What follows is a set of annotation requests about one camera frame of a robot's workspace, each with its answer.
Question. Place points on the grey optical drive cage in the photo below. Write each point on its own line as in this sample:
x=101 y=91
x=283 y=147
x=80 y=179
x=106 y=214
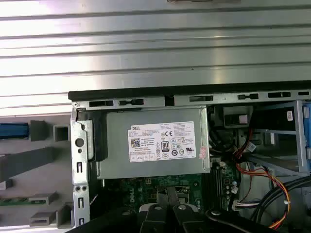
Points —
x=298 y=136

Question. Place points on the black RAM slot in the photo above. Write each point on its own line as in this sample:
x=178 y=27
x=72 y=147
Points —
x=212 y=184
x=219 y=184

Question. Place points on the black open PC case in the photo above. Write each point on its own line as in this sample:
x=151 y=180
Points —
x=121 y=93

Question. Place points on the grey parts rack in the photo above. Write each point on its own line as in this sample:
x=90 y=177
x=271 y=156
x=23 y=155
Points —
x=36 y=160

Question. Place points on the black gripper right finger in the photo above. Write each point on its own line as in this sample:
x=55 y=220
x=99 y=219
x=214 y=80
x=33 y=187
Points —
x=189 y=221

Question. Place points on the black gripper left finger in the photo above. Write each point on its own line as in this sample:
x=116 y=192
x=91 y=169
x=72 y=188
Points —
x=155 y=221

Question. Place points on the blue plastic drive latch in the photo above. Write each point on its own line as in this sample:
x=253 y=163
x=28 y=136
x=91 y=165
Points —
x=306 y=126

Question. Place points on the green RAM stick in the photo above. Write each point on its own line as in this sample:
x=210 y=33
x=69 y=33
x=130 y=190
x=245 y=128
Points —
x=14 y=201

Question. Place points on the hard disk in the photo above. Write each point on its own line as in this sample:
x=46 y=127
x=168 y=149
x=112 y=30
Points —
x=14 y=131

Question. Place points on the green motherboard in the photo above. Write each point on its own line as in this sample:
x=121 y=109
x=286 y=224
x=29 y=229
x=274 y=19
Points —
x=136 y=191

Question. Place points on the grey power supply unit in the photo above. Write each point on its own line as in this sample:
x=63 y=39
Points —
x=116 y=150

